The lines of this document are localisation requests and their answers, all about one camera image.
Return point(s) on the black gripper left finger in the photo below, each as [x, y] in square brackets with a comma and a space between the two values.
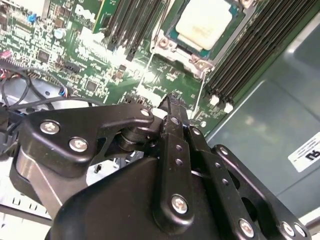
[62, 132]

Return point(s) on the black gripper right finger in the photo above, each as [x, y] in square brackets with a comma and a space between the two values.
[225, 172]

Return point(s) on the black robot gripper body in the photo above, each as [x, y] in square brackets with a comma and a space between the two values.
[112, 212]

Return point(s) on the thin metal locking lever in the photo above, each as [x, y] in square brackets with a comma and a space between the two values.
[203, 92]
[147, 65]

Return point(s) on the metal CPU socket cover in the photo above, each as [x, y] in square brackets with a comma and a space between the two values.
[229, 37]

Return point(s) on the silver CPU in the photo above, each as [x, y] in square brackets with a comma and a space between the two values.
[200, 22]

